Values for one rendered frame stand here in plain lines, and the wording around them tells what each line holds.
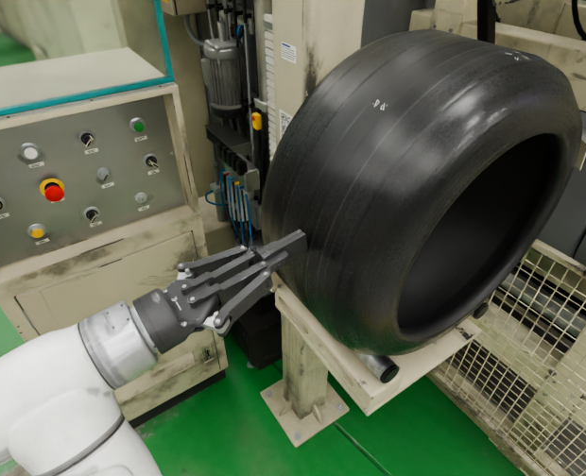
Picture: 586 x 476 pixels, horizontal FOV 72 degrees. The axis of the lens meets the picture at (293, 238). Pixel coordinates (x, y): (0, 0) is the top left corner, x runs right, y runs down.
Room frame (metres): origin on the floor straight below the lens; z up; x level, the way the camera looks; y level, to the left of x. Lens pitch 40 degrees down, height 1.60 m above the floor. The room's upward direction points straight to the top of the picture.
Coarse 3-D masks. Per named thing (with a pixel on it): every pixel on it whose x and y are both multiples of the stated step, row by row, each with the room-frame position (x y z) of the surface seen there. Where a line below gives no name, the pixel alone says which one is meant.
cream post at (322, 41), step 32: (288, 0) 0.82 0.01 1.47; (320, 0) 0.78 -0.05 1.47; (352, 0) 0.82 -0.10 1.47; (288, 32) 0.82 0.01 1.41; (320, 32) 0.78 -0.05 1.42; (352, 32) 0.82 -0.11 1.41; (288, 64) 0.82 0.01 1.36; (320, 64) 0.78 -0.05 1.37; (288, 96) 0.82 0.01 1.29; (288, 352) 0.83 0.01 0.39; (288, 384) 0.83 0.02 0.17; (320, 384) 0.82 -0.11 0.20
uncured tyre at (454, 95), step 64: (384, 64) 0.58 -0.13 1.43; (448, 64) 0.54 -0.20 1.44; (512, 64) 0.53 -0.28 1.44; (320, 128) 0.53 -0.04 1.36; (384, 128) 0.47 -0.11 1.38; (448, 128) 0.45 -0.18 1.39; (512, 128) 0.47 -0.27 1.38; (576, 128) 0.58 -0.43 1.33; (320, 192) 0.46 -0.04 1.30; (384, 192) 0.41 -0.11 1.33; (448, 192) 0.42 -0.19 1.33; (512, 192) 0.72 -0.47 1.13; (320, 256) 0.41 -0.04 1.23; (384, 256) 0.38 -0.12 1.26; (448, 256) 0.70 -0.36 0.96; (512, 256) 0.59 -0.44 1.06; (320, 320) 0.42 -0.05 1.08; (384, 320) 0.38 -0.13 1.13; (448, 320) 0.50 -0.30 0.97
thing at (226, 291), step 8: (256, 264) 0.39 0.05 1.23; (264, 264) 0.38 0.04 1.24; (248, 272) 0.37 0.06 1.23; (256, 272) 0.37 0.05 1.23; (232, 280) 0.36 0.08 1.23; (240, 280) 0.36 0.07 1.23; (248, 280) 0.37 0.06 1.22; (208, 288) 0.35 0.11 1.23; (216, 288) 0.35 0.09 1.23; (224, 288) 0.35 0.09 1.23; (232, 288) 0.35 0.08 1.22; (240, 288) 0.36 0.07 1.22; (192, 296) 0.34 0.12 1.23; (200, 296) 0.34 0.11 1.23; (208, 296) 0.34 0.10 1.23; (224, 296) 0.35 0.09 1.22; (232, 296) 0.35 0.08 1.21; (192, 304) 0.33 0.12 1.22; (224, 304) 0.35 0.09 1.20
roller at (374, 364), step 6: (360, 354) 0.47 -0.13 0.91; (366, 360) 0.46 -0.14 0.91; (372, 360) 0.45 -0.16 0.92; (378, 360) 0.45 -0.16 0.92; (384, 360) 0.45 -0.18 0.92; (390, 360) 0.45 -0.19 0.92; (372, 366) 0.44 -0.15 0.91; (378, 366) 0.44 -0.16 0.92; (384, 366) 0.43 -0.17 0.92; (390, 366) 0.43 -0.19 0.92; (396, 366) 0.44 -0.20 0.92; (372, 372) 0.44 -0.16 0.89; (378, 372) 0.43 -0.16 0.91; (384, 372) 0.42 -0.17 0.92; (390, 372) 0.42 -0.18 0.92; (396, 372) 0.43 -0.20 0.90; (378, 378) 0.42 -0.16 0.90; (384, 378) 0.42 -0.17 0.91; (390, 378) 0.43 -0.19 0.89
